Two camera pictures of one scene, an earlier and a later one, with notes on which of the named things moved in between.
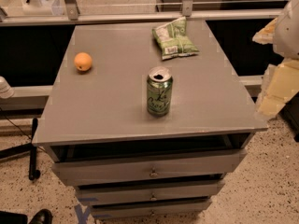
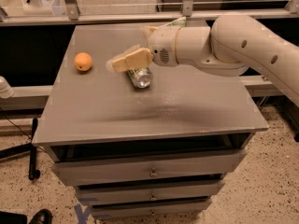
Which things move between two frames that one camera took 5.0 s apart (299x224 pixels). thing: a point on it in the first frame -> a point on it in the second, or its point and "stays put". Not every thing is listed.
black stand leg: x=32 y=147 stays put
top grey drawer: x=93 y=171 stays put
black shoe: x=42 y=217 stays put
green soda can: x=159 y=91 -> x=141 y=77
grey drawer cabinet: x=125 y=163 stays put
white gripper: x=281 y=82 -> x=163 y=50
